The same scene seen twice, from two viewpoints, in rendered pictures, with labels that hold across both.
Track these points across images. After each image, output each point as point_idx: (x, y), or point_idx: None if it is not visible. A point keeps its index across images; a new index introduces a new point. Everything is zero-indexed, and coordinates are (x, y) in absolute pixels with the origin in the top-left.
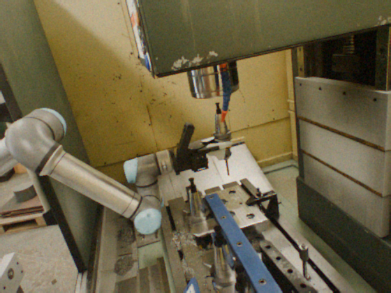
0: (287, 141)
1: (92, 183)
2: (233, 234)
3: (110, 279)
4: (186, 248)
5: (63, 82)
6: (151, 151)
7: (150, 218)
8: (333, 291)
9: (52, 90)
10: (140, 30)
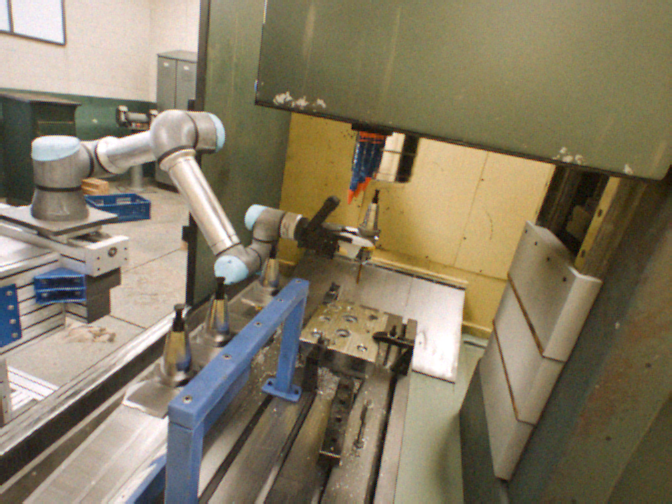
0: None
1: (197, 199)
2: (265, 315)
3: None
4: (281, 340)
5: (292, 116)
6: None
7: (229, 266)
8: (375, 481)
9: (267, 115)
10: None
